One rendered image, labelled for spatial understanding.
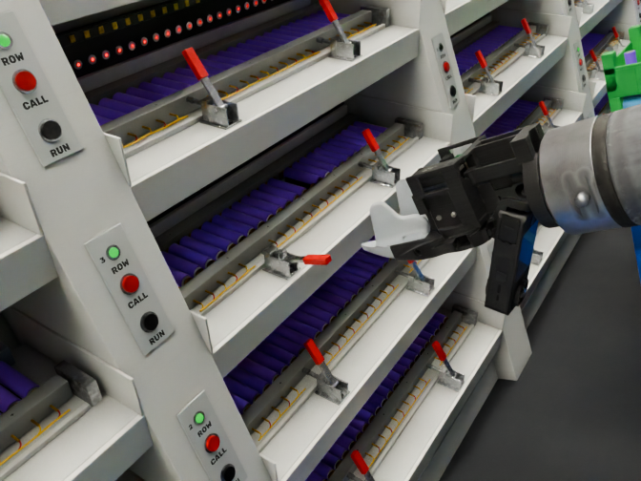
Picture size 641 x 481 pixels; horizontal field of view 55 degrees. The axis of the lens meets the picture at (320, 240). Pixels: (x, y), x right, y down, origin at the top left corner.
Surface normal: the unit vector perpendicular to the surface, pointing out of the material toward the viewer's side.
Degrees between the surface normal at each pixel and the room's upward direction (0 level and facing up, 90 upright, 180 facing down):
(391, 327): 21
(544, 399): 0
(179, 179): 111
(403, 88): 90
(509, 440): 0
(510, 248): 88
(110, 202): 90
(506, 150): 90
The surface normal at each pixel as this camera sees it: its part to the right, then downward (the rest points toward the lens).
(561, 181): -0.69, 0.19
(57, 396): 0.83, 0.29
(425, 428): -0.04, -0.83
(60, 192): 0.76, -0.03
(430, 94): -0.56, 0.48
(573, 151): -0.70, -0.37
